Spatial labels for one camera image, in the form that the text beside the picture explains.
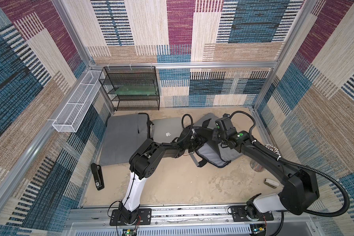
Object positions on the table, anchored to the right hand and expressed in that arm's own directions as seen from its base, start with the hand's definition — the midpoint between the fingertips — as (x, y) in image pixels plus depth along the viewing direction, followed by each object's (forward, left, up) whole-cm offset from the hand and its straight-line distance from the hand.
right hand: (218, 134), depth 85 cm
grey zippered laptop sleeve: (+14, +63, -17) cm, 67 cm away
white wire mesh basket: (+12, +89, +4) cm, 90 cm away
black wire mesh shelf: (+40, +54, +14) cm, 69 cm away
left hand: (+1, +4, -9) cm, 10 cm away
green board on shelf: (+33, +51, +8) cm, 61 cm away
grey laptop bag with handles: (-4, +2, -14) cm, 15 cm away
